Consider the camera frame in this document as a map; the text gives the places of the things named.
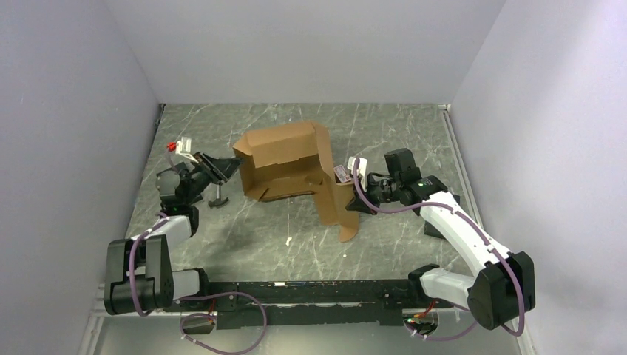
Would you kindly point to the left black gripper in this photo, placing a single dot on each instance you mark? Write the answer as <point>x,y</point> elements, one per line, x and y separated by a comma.
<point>223,167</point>

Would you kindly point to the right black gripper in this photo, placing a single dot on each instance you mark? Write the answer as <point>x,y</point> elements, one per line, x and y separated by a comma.
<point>357,204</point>

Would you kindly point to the brown cardboard box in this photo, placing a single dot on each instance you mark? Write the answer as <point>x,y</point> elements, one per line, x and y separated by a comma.
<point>293,160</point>

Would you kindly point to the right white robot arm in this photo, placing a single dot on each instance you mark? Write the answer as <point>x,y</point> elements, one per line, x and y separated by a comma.
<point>501,287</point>

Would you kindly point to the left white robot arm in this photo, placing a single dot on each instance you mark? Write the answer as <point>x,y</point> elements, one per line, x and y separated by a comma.
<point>139,276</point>

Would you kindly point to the small red white box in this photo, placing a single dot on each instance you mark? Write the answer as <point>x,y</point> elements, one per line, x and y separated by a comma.
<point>342,174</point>

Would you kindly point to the right black rectangular pad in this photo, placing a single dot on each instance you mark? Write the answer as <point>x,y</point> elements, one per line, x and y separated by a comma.
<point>440,218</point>

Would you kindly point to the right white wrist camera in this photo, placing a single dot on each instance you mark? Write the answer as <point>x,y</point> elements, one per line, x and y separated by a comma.
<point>357,166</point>

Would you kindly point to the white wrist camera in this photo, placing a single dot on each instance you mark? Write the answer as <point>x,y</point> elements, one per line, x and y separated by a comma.
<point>181,147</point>
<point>357,166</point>

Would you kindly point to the black handled claw hammer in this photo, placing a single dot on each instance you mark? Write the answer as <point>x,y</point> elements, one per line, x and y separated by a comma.
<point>220,200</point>

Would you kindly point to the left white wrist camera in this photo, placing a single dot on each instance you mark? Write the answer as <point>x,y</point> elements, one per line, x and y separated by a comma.
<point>181,147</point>

